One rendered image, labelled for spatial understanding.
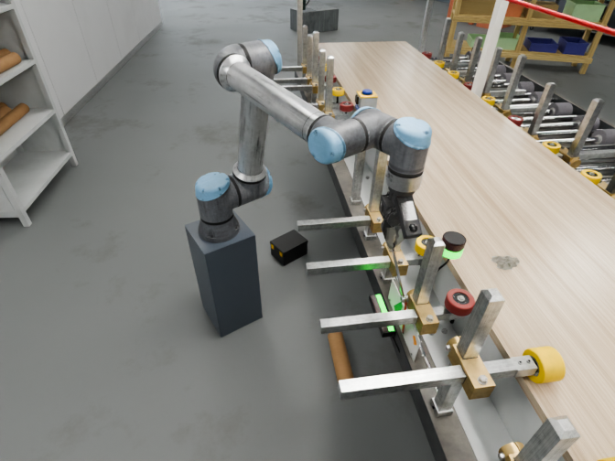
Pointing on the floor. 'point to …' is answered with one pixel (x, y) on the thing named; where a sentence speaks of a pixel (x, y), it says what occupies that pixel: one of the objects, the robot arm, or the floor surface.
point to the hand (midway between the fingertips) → (393, 247)
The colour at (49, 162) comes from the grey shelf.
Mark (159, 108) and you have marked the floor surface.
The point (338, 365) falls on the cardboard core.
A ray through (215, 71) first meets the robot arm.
